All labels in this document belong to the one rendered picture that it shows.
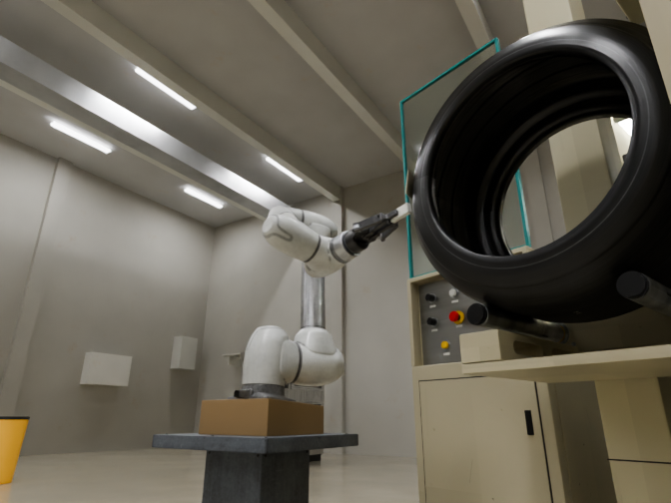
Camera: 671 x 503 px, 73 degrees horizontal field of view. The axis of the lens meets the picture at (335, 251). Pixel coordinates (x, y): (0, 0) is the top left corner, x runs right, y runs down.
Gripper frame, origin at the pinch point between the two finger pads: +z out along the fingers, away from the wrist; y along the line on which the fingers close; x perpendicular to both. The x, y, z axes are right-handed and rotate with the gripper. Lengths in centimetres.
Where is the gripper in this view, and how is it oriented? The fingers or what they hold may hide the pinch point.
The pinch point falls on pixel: (400, 213)
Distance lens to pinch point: 129.0
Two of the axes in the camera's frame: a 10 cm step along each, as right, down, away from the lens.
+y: 7.6, 2.3, 6.0
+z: 6.4, -4.0, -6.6
